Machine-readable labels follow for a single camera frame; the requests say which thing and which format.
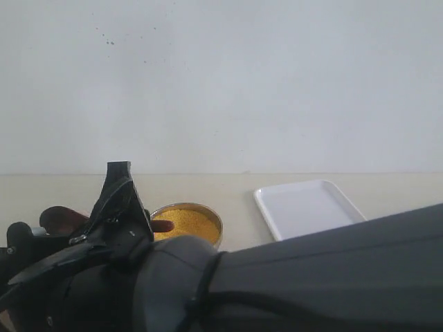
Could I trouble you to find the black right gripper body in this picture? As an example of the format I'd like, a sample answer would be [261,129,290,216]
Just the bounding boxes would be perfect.
[1,226,156,331]

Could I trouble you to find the dark red wooden spoon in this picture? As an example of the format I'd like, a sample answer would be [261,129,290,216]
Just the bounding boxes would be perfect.
[39,205,176,239]

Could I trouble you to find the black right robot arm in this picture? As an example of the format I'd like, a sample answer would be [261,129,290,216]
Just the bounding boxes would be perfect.
[1,161,442,331]

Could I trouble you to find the yellow millet grains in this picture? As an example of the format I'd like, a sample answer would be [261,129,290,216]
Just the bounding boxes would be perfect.
[151,207,220,244]

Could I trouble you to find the steel bowl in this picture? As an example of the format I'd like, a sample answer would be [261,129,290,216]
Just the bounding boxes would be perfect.
[150,203,223,248]

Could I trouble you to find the white rectangular plastic tray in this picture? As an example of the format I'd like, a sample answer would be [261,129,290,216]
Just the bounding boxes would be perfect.
[253,180,366,241]

